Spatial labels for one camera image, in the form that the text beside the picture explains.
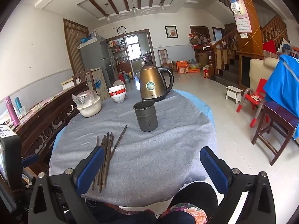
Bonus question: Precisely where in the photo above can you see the framed wall picture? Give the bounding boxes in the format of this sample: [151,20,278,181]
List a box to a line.
[165,25,179,39]

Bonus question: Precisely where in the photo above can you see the person's legs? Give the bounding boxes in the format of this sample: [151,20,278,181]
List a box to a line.
[85,181,219,224]

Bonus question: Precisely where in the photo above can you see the carved dark wooden bench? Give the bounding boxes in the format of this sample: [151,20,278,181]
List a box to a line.
[14,80,90,175]

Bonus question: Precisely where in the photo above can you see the clear plastic bag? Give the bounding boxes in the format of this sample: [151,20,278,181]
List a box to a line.
[72,90,99,107]

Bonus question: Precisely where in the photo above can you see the dark wooden stool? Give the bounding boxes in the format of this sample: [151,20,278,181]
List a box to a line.
[251,101,299,166]

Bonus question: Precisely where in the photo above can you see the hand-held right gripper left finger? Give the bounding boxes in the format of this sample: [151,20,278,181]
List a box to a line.
[27,146,105,224]

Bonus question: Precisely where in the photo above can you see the red child chair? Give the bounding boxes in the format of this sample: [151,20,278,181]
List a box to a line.
[236,78,268,128]

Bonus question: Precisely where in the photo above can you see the beige armchair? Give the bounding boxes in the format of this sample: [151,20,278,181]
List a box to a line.
[249,57,283,99]

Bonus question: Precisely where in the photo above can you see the orange cardboard box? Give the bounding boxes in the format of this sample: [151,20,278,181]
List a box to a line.
[176,61,189,74]

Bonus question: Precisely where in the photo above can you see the grey tablecloth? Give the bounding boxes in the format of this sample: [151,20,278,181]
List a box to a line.
[49,89,217,201]

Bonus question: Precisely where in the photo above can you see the bronze electric kettle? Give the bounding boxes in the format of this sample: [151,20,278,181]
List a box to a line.
[139,63,175,103]

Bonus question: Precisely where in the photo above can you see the pink thermos bottle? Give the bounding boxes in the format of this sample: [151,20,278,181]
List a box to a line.
[5,96,20,127]

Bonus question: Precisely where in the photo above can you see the orange wooden column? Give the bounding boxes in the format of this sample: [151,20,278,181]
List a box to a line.
[221,0,266,59]

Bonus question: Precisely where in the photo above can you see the wooden staircase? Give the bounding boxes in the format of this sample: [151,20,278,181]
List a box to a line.
[210,15,288,87]

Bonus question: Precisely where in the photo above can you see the light wooden dining chair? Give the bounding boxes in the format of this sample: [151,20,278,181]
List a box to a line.
[158,49,175,74]

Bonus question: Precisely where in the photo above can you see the wooden chair back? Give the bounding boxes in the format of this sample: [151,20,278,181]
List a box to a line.
[72,69,94,92]

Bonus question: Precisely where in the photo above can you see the small white step stool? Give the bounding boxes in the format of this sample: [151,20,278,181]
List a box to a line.
[225,85,244,104]

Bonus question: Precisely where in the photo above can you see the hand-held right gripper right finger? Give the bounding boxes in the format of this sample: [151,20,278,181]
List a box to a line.
[199,146,277,224]

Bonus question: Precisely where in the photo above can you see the white plastic basin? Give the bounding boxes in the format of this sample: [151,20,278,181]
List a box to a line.
[76,97,102,118]

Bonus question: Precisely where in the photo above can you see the grey refrigerator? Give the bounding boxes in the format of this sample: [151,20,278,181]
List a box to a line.
[79,36,118,87]

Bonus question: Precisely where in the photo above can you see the pink wall calendar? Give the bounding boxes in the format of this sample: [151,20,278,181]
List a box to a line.
[230,0,253,34]

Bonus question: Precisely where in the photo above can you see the floral cloth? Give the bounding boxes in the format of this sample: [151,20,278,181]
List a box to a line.
[161,203,207,224]

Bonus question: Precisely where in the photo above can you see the white footed bowl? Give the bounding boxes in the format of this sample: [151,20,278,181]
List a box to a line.
[111,95,127,104]

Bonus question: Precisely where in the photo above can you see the white box blue print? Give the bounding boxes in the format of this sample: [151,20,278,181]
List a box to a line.
[85,67,111,101]

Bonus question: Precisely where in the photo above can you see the blue table cover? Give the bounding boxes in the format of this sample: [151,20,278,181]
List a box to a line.
[53,89,213,146]

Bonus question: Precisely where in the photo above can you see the kitchen shelf with bottles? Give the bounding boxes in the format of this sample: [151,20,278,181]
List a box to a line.
[108,39,129,75]

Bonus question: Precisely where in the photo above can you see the blue jacket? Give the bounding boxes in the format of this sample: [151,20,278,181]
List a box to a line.
[263,55,299,118]

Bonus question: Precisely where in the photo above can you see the group of dark chopsticks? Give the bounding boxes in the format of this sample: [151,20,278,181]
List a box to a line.
[92,125,128,193]

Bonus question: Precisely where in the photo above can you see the grey metal utensil holder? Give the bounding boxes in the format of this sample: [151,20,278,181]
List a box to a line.
[133,100,158,132]

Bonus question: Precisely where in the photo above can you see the bamboo door curtain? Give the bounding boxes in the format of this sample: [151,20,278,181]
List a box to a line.
[63,18,89,75]

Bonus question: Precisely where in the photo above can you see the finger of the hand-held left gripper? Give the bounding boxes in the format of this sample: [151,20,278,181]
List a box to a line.
[21,154,40,168]

